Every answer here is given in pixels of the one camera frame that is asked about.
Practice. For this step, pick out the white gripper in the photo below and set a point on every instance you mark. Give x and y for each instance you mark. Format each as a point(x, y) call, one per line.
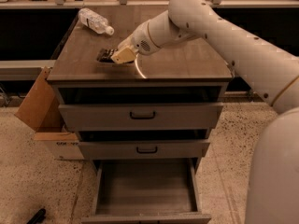
point(139, 42)

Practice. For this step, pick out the dark chocolate bar wrapper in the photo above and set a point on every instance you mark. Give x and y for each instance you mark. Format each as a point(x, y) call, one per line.
point(105, 55)

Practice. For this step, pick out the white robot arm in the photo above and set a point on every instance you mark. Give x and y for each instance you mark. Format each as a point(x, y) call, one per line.
point(273, 193)

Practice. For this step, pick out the grey top drawer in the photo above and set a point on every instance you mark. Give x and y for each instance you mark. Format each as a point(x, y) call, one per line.
point(139, 117)

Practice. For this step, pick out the grey drawer cabinet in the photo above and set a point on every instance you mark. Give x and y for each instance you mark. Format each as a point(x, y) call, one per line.
point(188, 74)

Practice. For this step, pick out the grey middle drawer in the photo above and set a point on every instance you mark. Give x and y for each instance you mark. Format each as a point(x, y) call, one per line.
point(132, 150)

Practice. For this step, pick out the grey open bottom drawer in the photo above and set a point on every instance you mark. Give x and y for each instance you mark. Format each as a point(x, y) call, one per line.
point(157, 191)

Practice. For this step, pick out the clear plastic water bottle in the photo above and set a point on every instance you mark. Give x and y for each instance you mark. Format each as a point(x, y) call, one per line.
point(94, 21)

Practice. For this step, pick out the brown cardboard box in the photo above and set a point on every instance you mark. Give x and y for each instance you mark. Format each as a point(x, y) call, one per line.
point(39, 111)

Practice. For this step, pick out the black object on floor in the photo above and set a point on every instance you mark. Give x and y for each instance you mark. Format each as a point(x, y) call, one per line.
point(38, 217)

